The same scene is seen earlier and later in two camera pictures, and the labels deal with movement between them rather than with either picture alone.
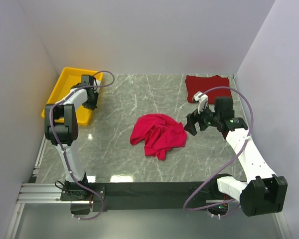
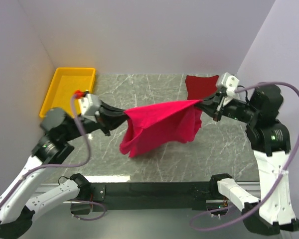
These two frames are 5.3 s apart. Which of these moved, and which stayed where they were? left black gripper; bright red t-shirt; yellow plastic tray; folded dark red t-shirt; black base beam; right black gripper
Moved: right black gripper; yellow plastic tray; bright red t-shirt; left black gripper
Stayed: folded dark red t-shirt; black base beam
